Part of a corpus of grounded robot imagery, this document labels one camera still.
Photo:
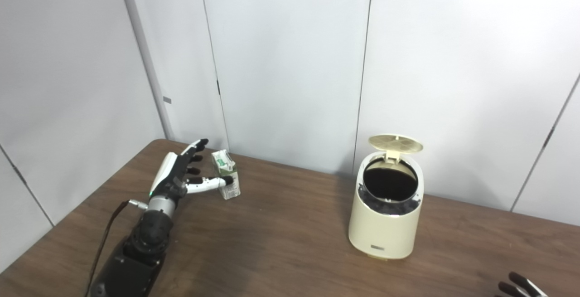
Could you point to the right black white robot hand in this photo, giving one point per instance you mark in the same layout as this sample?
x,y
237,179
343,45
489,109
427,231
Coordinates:
x,y
521,289

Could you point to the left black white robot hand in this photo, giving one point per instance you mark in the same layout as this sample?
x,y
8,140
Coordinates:
x,y
170,177

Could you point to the green white milk carton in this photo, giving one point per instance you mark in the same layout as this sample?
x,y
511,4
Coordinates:
x,y
225,163

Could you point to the cream-colored trash bin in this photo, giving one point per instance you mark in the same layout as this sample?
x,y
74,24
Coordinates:
x,y
383,233

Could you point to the round cream bin lid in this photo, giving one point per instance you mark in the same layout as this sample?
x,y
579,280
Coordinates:
x,y
395,143

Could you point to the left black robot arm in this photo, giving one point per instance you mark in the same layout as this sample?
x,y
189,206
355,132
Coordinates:
x,y
140,251

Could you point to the black bin liner bag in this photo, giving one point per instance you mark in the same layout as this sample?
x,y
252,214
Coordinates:
x,y
389,183

